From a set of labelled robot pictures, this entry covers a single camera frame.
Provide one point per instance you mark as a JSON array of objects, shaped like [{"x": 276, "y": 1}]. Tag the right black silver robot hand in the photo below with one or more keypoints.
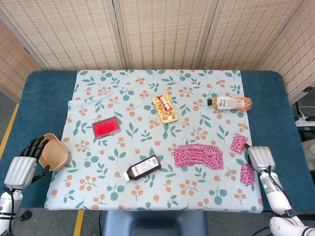
[{"x": 261, "y": 158}]

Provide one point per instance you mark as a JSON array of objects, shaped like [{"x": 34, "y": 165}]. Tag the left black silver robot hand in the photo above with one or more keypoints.
[{"x": 21, "y": 172}]

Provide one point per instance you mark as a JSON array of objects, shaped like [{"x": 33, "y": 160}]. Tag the pink patterned packet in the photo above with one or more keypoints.
[
  {"x": 237, "y": 142},
  {"x": 246, "y": 174}
]

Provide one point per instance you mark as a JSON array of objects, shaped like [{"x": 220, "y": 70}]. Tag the pink patterned packet strip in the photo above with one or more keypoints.
[{"x": 198, "y": 157}]

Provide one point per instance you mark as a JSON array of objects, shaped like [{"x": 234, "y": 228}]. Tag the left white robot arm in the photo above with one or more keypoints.
[{"x": 5, "y": 209}]

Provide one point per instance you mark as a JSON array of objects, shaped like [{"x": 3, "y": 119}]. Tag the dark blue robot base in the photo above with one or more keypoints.
[{"x": 155, "y": 223}]

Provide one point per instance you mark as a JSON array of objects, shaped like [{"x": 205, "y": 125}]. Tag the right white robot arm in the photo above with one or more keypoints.
[{"x": 278, "y": 196}]

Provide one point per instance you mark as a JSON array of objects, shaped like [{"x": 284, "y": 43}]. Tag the brown paper bowl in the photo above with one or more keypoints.
[{"x": 54, "y": 153}]

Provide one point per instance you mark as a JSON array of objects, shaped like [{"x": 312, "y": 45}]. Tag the black round knob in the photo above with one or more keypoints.
[{"x": 25, "y": 215}]

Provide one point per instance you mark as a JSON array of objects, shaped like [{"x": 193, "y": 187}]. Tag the white power strip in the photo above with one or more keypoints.
[{"x": 305, "y": 120}]

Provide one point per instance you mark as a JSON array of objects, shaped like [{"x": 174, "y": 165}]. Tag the orange drink bottle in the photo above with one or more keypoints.
[{"x": 230, "y": 103}]

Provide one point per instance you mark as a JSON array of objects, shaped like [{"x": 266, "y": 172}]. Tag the red stamp pad case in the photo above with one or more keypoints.
[{"x": 106, "y": 127}]

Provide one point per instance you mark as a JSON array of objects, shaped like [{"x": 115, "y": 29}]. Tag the floral leaf print tablecloth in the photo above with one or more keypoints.
[{"x": 157, "y": 147}]

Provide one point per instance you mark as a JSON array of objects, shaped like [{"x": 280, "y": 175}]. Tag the woven bamboo screen panel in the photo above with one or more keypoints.
[
  {"x": 165, "y": 32},
  {"x": 248, "y": 32},
  {"x": 71, "y": 32},
  {"x": 295, "y": 56},
  {"x": 17, "y": 66}
]

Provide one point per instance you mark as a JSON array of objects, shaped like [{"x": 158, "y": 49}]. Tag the yellow snack box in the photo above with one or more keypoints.
[{"x": 165, "y": 109}]

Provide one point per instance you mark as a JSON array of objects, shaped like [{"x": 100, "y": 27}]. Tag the brown medicine bottle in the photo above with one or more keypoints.
[{"x": 142, "y": 168}]

